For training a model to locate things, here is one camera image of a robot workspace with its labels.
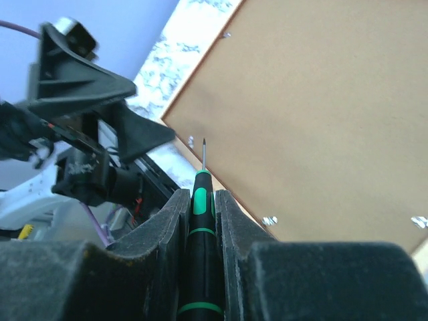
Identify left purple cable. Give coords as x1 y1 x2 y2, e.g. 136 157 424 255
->
0 19 43 39

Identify red wooden photo frame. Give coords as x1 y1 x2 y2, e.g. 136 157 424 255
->
164 0 427 251

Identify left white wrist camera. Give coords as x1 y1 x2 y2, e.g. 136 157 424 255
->
53 17 98 62

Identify green black precision screwdriver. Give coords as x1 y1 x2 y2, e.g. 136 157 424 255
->
177 140 224 320

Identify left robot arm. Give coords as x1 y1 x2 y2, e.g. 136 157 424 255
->
1 18 175 231

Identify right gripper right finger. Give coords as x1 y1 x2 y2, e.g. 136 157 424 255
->
215 191 427 320

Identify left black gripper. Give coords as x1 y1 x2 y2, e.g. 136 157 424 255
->
1 23 175 206

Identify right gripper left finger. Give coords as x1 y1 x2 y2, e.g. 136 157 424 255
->
1 189 190 320

